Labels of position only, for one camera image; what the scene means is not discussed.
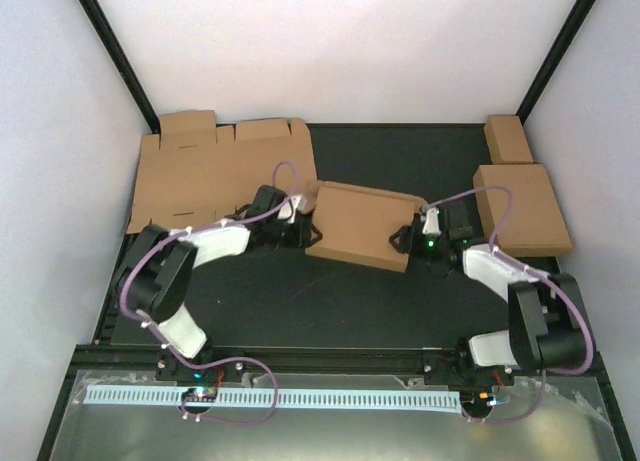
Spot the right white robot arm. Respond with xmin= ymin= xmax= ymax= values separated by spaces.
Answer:
xmin=389 ymin=205 xmax=595 ymax=384

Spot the large folded cardboard box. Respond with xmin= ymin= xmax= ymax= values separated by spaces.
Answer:
xmin=473 ymin=164 xmax=573 ymax=257

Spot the small folded cardboard box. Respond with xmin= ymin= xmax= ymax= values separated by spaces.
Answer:
xmin=484 ymin=115 xmax=534 ymax=165

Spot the flat cardboard blank stack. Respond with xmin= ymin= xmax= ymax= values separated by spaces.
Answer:
xmin=127 ymin=110 xmax=317 ymax=234

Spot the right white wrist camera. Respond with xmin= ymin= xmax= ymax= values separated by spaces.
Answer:
xmin=420 ymin=206 xmax=441 ymax=237

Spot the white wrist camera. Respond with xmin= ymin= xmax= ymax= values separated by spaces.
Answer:
xmin=277 ymin=194 xmax=307 ymax=225
xmin=420 ymin=206 xmax=441 ymax=237

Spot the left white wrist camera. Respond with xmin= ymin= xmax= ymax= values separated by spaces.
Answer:
xmin=277 ymin=194 xmax=307 ymax=225

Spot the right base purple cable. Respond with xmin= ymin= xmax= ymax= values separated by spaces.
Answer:
xmin=460 ymin=368 xmax=547 ymax=425

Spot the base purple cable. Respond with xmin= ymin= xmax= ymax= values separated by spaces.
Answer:
xmin=460 ymin=368 xmax=547 ymax=425
xmin=179 ymin=358 xmax=280 ymax=425

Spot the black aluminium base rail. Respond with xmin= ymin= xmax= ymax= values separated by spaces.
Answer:
xmin=74 ymin=344 xmax=606 ymax=382

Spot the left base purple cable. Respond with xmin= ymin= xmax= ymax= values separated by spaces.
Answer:
xmin=179 ymin=358 xmax=280 ymax=425

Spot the white slotted cable duct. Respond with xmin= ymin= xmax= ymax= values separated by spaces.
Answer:
xmin=83 ymin=385 xmax=461 ymax=414

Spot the left black frame post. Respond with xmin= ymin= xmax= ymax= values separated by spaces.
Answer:
xmin=77 ymin=0 xmax=161 ymax=134

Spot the black frame post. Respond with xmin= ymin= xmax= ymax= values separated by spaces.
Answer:
xmin=77 ymin=0 xmax=161 ymax=134
xmin=516 ymin=0 xmax=597 ymax=124

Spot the right black frame post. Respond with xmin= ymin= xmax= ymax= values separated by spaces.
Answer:
xmin=516 ymin=0 xmax=597 ymax=124

